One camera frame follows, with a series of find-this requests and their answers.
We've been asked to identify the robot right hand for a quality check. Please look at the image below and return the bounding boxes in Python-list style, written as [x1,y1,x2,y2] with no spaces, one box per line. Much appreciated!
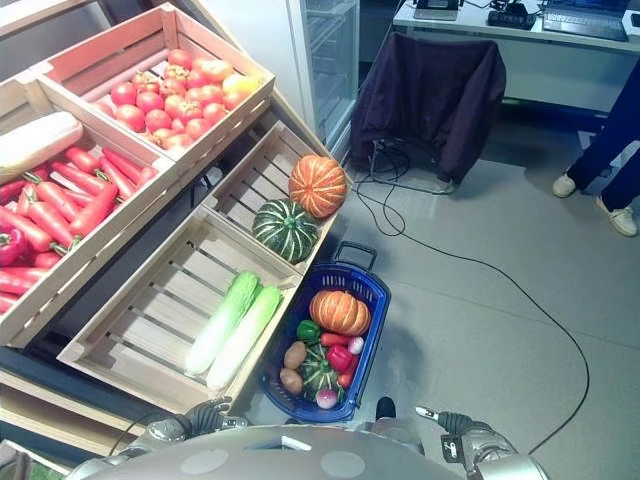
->
[414,405,470,434]

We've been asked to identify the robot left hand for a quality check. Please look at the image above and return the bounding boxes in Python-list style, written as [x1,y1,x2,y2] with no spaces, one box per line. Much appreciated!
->
[186,396,234,434]

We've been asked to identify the blue plastic shopping basket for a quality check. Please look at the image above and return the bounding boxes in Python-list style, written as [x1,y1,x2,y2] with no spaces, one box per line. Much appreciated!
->
[257,263,393,424]

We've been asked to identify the silver robot torso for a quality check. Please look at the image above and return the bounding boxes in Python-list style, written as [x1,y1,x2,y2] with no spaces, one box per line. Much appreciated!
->
[69,418,469,480]

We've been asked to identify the napa cabbage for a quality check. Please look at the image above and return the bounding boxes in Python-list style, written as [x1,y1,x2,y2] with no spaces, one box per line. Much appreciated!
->
[205,284,284,392]
[184,270,262,377]

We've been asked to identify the brown potato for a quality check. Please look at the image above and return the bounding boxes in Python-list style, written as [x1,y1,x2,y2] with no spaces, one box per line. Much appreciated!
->
[279,368,305,396]
[283,340,309,371]

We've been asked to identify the wooden crate with cabbages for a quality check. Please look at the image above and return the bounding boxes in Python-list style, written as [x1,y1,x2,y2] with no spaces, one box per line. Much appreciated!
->
[57,206,304,414]

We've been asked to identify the small green striped pumpkin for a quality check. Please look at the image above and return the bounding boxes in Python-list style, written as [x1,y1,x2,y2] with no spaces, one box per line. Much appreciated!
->
[298,344,346,404]

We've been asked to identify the small red bell pepper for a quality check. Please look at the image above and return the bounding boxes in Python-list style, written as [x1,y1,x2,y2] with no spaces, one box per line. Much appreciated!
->
[326,343,355,372]

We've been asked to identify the small green bell pepper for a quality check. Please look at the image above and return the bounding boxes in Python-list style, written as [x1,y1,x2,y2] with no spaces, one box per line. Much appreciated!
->
[296,319,323,345]

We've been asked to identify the wooden display stand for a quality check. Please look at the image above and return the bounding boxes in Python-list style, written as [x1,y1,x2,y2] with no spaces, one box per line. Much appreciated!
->
[0,0,354,457]

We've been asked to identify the flat orange pumpkin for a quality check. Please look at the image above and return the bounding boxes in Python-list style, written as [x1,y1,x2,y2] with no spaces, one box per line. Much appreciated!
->
[308,289,373,337]

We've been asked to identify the large green striped pumpkin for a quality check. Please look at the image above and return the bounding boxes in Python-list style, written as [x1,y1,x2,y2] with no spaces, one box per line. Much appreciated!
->
[251,198,320,265]

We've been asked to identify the wooden crate with carrots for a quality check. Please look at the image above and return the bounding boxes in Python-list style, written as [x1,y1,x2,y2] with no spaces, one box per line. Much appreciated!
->
[0,74,177,349]

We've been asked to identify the chair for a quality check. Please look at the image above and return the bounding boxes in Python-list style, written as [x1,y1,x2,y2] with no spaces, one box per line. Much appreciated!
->
[368,31,501,197]

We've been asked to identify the wooden crate with pumpkins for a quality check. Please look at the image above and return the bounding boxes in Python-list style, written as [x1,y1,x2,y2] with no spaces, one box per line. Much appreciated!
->
[201,121,354,277]

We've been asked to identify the round orange striped pumpkin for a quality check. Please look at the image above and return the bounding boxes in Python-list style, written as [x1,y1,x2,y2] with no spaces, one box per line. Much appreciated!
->
[288,154,348,220]

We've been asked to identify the large red bell pepper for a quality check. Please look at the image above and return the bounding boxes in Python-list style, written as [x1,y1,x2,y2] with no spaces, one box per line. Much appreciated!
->
[0,227,29,269]

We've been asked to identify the white shoe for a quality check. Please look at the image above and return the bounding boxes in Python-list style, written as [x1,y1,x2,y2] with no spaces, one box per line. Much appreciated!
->
[551,172,579,199]
[594,195,639,238]

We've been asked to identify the person's leg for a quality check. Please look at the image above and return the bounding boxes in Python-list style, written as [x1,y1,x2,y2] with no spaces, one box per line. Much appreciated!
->
[601,127,640,213]
[566,74,640,192]

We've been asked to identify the white daikon radish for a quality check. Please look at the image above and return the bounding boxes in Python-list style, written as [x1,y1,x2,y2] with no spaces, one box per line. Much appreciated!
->
[0,110,85,185]

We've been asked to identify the dark jacket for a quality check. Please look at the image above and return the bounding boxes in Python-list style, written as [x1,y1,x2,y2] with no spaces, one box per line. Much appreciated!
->
[349,31,508,186]

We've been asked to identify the yellow orange tomato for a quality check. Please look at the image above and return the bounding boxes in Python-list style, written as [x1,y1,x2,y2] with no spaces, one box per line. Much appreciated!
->
[222,73,262,99]

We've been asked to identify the glass door refrigerator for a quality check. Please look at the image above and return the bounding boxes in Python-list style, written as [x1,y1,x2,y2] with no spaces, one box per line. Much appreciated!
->
[286,0,362,167]

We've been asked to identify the white desk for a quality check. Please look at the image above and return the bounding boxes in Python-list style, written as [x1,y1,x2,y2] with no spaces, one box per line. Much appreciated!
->
[391,0,640,117]

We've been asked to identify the wooden crate with tomatoes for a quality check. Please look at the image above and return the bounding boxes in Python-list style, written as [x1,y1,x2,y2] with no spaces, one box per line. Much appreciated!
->
[36,3,277,177]

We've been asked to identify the black power strip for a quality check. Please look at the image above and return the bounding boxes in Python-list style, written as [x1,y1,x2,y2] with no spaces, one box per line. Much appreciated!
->
[487,10,538,31]

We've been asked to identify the black laptop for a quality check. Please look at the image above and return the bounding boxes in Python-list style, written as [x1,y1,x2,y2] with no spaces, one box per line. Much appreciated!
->
[542,0,631,43]

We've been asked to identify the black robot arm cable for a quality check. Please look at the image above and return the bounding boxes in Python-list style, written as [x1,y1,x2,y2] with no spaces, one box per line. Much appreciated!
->
[106,411,154,457]

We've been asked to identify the long black floor cable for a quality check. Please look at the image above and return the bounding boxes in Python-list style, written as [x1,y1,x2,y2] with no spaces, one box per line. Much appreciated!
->
[352,180,592,455]

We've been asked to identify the black basket handle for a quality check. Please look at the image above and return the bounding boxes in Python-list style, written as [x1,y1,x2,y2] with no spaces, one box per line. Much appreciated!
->
[333,241,379,274]

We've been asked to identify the looped black floor cable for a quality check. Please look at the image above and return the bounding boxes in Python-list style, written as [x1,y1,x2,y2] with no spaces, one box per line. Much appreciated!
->
[367,139,412,238]

